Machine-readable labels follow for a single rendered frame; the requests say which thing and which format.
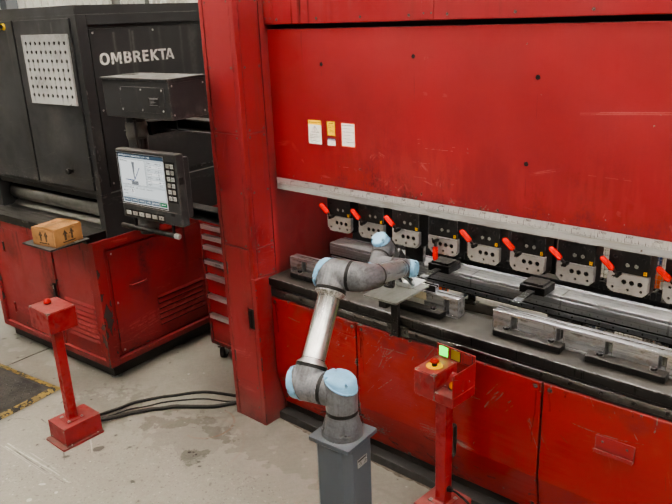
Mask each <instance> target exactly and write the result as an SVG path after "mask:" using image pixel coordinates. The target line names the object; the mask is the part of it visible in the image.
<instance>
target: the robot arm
mask: <svg viewBox="0 0 672 504"><path fill-rule="evenodd" d="M371 242H372V245H373V246H374V247H373V249H372V253H371V256H370V258H369V261H368V263H366V262H360V261H353V260H345V259H338V258H334V257H332V258H328V257H325V258H322V259H321V260H319V261H318V263H317V264H316V266H315V268H314V271H313V275H312V277H313V279H312V281H313V284H314V285H315V286H316V288H315V290H316V292H317V294H318V296H317V300H316V304H315V308H314V312H313V316H312V320H311V324H310V328H309V331H308V335H307V339H306V343H305V347H304V351H303V355H302V357H301V358H300V359H298V360H297V361H296V365H293V366H291V367H290V368H289V370H288V371H287V375H286V389H287V393H288V394H289V396H290V397H292V398H295V399H298V400H299V401H306V402H310V403H315V404H319V405H324V406H326V415H325V418H324V422H323V425H322V435H323V437H324V438H325V439H326V440H327V441H329V442H331V443H335V444H349V443H353V442H355V441H357V440H359V439H360V438H361V437H362V436H363V434H364V426H363V423H362V421H361V419H360V416H359V413H358V385H357V379H356V377H355V375H354V374H353V373H352V372H350V371H348V370H346V369H342V368H337V369H335V368H333V369H330V370H328V371H327V369H328V368H327V366H326V364H325V359H326V355H327V351H328V347H329V343H330V339H331V335H332V331H333V327H334V323H335V319H336V315H337V311H338V307H339V303H340V300H341V299H342V298H344V297H345V295H346V291H350V292H363V291H369V290H373V289H377V288H380V287H382V286H383V285H384V287H387V288H394V287H395V281H396V280H397V281H399V282H403V281H402V279H401V278H402V277H404V279H405V280H406V281H407V282H408V283H409V284H411V286H414V285H415V282H414V279H415V277H416V276H417V275H418V272H419V262H418V261H417V260H412V259H410V258H409V256H405V254H404V253H403V251H402V250H401V248H396V246H395V245H394V244H393V242H392V241H391V239H390V237H389V236H388V235H387V234H386V233H385V232H382V231H381V232H377V233H375V234H374V235H373V236H372V238H371ZM406 257H407V259H405V258H406Z"/></svg>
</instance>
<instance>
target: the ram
mask: <svg viewBox="0 0 672 504"><path fill-rule="evenodd" d="M267 40H268V55H269V70H270V85H271V99H272V114H273V129H274V144H275V159H276V174H277V177H279V178H285V179H291V180H297V181H303V182H309V183H315V184H322V185H328V186H334V187H340V188H346V189H352V190H358V191H364V192H370V193H376V194H382V195H388V196H394V197H400V198H406V199H412V200H418V201H424V202H431V203H437V204H443V205H449V206H455V207H461V208H467V209H473V210H479V211H485V212H491V213H497V214H503V215H509V216H515V217H521V218H527V219H533V220H539V221H546V222H552V223H558V224H564V225H570V226H576V227H582V228H588V229H594V230H600V231H606V232H612V233H618V234H624V235H630V236H636V237H642V238H648V239H654V240H661V241H667V242H672V20H650V21H605V22H559V23H514V24H469V25H423V26H378V27H333V28H288V29H267ZM308 120H319V121H321V134H322V144H313V143H309V131H308ZM327 121H332V122H335V136H329V135H327ZM341 122H342V123H353V124H355V147H356V148H351V147H343V146H342V143H341ZM327 138H332V139H335V142H336V146H331V145H328V139H327ZM277 188H278V189H283V190H289V191H294V192H300V193H305V194H311V195H317V196H322V197H328V198H333V199H339V200H344V201H350V202H356V203H361V204H367V205H372V206H378V207H384V208H389V209H395V210H400V211H406V212H411V213H417V214H423V215H428V216H434V217H439V218H445V219H450V220H456V221H462V222H467V223H473V224H478V225H484V226H489V227H495V228H501V229H506V230H512V231H517V232H523V233H528V234H534V235H540V236H545V237H551V238H556V239H562V240H567V241H573V242H579V243H584V244H590V245H595V246H601V247H606V248H612V249H618V250H623V251H629V252H634V253H640V254H646V255H651V256H657V257H662V258H668V259H672V251H668V250H662V249H656V248H650V247H645V246H639V245H633V244H627V243H621V242H616V241H610V240H604V239H598V238H592V237H587V236H581V235H575V234H569V233H563V232H558V231H552V230H546V229H540V228H534V227H529V226H523V225H517V224H511V223H506V222H500V221H494V220H488V219H482V218H477V217H471V216H465V215H459V214H453V213H448V212H442V211H436V210H430V209H424V208H419V207H413V206H407V205H401V204H395V203H390V202H384V201H378V200H372V199H367V198H361V197H355V196H349V195H343V194H338V193H332V192H326V191H320V190H314V189H309V188H303V187H297V186H291V185H285V184H280V183H277Z"/></svg>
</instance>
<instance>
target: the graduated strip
mask: <svg viewBox="0 0 672 504"><path fill-rule="evenodd" d="M277 183H280V184H285V185H291V186H297V187H303V188H309V189H314V190H320V191H326V192H332V193H338V194H343V195H349V196H355V197H361V198H367V199H372V200H378V201H384V202H390V203H395V204H401V205H407V206H413V207H419V208H424V209H430V210H436V211H442V212H448V213H453V214H459V215H465V216H471V217H477V218H482V219H488V220H494V221H500V222H506V223H511V224H517V225H523V226H529V227H534V228H540V229H546V230H552V231H558V232H563V233H569V234H575V235H581V236H587V237H592V238H598V239H604V240H610V241H616V242H621V243H627V244H633V245H639V246H645V247H650V248H656V249H662V250H668V251H672V242H667V241H661V240H654V239H648V238H642V237H636V236H630V235H624V234H618V233H612V232H606V231H600V230H594V229H588V228H582V227H576V226H570V225H564V224H558V223H552V222H546V221H539V220H533V219H527V218H521V217H515V216H509V215H503V214H497V213H491V212H485V211H479V210H473V209H467V208H461V207H455V206H449V205H443V204H437V203H431V202H424V201H418V200H412V199H406V198H400V197H394V196H388V195H382V194H376V193H370V192H364V191H358V190H352V189H346V188H340V187H334V186H328V185H322V184H315V183H309V182H303V181H297V180H291V179H285V178H279V177H277Z"/></svg>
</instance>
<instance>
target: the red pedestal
mask: <svg viewBox="0 0 672 504"><path fill-rule="evenodd" d="M28 309H29V314H30V319H31V324H32V327H34V328H36V329H38V330H40V331H42V332H44V333H46V334H48V335H50V336H51V341H52V346H53V351H54V357H55V362H56V367H57V373H58V378H59V383H60V389H61V394H62V399H63V405H64V410H65V412H64V413H62V414H60V415H58V416H55V417H53V418H51V419H49V420H48V423H49V427H50V433H51V436H49V437H47V438H46V440H47V441H49V442H50V443H51V444H53V445H54V446H56V447H57V448H59V449H60V450H61V451H63V452H66V451H68V450H70V449H72V448H74V447H76V446H78V445H80V444H82V443H84V442H85V441H87V440H89V439H91V438H93V437H95V436H97V435H99V434H101V433H103V432H104V430H103V428H102V422H101V417H100V413H99V412H97V411H96V410H94V409H92V408H91V407H89V406H87V405H86V404H84V403H83V404H81V405H79V406H77V407H76V403H75V397H74V391H73V386H72V380H71V375H70V369H69V364H68V358H67V353H66V347H65V342H64V336H63V331H65V330H68V329H70V328H73V327H76V326H78V320H77V314H76V308H75V305H74V304H72V303H69V302H67V301H65V300H63V299H60V298H58V297H53V298H50V299H49V298H46V299H44V301H41V302H38V303H35V304H32V305H29V307H28Z"/></svg>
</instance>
